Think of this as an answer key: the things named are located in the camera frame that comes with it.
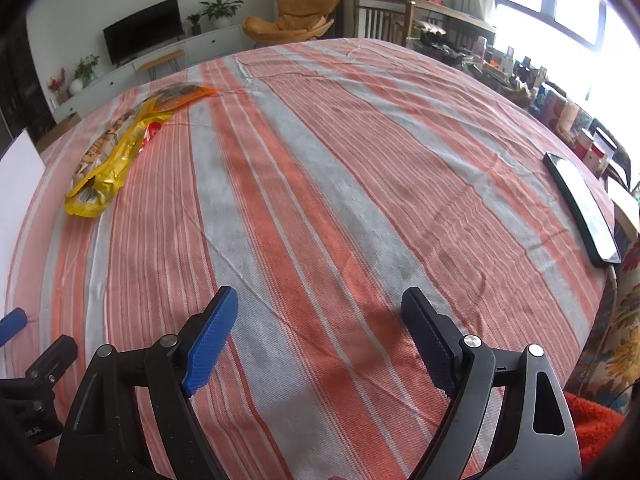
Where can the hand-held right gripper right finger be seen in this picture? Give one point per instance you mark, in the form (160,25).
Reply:
(429,342)

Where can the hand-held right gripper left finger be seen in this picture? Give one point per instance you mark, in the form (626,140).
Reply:
(210,342)

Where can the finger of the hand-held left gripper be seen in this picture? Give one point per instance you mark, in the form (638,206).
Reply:
(50,360)
(11,325)

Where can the white cardboard box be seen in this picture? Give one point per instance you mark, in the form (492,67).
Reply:
(20,185)

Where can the long yellow snack packet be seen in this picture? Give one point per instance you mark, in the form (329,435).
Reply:
(115,156)

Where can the brown snack packet orange edge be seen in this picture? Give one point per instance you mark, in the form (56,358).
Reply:
(180,96)

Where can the orange striped cloth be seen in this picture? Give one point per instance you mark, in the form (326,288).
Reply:
(325,210)

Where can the orange fuzzy cloth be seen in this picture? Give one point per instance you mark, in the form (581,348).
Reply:
(595,420)

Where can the floral sofa cover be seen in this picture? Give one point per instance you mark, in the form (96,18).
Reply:
(625,340)

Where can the black smartphone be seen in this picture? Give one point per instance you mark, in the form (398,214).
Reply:
(582,210)

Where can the brown cardboard box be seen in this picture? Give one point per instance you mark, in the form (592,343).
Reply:
(60,127)

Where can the brown book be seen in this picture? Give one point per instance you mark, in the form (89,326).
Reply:
(626,205)

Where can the dark display cabinet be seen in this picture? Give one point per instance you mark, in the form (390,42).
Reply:
(25,85)

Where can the red flower arrangement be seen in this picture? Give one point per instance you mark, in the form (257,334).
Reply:
(59,81)

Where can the flowering plant white vase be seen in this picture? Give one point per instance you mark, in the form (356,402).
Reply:
(85,69)

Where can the cluster of bottles and jars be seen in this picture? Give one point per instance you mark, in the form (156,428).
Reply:
(555,105)

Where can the wooden bench stool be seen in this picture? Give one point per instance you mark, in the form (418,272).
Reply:
(160,57)

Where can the dark tray of small goods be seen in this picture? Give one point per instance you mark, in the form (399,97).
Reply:
(440,45)

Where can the white television cabinet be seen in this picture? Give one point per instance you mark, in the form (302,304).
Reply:
(215,42)

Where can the small potted plant dark pot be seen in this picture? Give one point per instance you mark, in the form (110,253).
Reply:
(194,25)

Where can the black television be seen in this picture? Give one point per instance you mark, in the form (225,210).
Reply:
(142,30)

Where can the wooden railed furniture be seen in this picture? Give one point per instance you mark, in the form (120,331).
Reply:
(380,20)

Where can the large potted plant white pot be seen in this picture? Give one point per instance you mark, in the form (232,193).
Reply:
(220,10)

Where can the orange lounge chair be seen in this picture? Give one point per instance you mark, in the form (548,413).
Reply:
(295,20)

